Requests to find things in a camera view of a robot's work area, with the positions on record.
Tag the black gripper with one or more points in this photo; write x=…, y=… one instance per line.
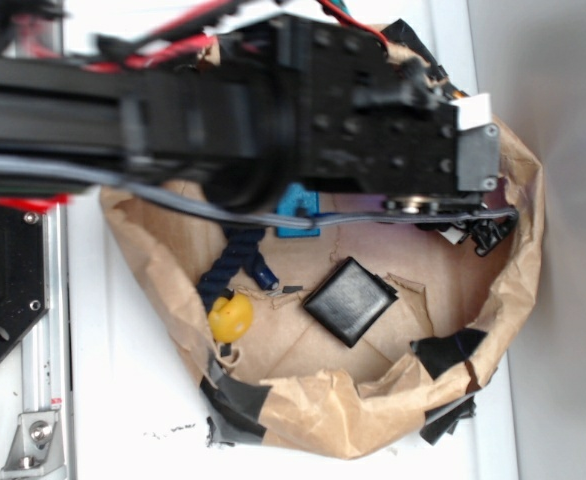
x=376, y=114

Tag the black square leather pouch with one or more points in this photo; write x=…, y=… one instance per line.
x=349, y=301

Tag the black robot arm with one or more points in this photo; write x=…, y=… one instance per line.
x=292, y=100

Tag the blue rectangular block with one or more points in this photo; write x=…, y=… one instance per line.
x=298, y=201

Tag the brown paper bag bin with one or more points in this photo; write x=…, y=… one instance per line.
x=288, y=381

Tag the yellow rubber duck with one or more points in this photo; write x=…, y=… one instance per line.
x=230, y=317

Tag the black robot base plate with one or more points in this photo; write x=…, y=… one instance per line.
x=23, y=275

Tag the aluminium extrusion rail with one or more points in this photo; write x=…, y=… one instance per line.
x=46, y=349

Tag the metal corner bracket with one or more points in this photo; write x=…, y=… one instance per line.
x=37, y=450

